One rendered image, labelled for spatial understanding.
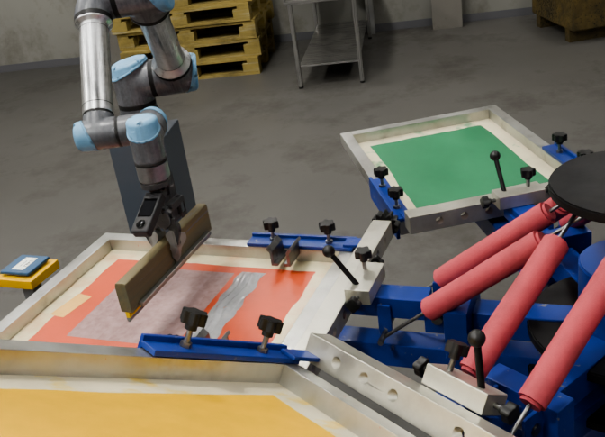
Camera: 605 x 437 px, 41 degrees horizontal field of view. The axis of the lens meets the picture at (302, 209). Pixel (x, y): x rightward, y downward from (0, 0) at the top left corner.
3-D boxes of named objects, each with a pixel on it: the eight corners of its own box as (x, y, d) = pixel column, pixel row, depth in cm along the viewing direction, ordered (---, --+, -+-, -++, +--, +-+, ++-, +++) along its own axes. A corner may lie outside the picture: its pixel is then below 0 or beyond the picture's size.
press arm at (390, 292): (351, 314, 181) (348, 295, 178) (358, 300, 186) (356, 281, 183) (427, 321, 174) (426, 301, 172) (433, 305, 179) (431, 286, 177)
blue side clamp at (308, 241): (249, 262, 220) (246, 240, 218) (257, 253, 225) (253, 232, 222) (354, 268, 209) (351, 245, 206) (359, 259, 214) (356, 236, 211)
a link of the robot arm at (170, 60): (154, 71, 256) (104, -39, 205) (201, 64, 256) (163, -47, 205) (157, 104, 252) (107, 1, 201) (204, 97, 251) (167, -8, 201)
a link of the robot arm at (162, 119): (121, 108, 198) (113, 122, 188) (166, 102, 198) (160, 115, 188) (128, 138, 201) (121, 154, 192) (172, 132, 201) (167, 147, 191)
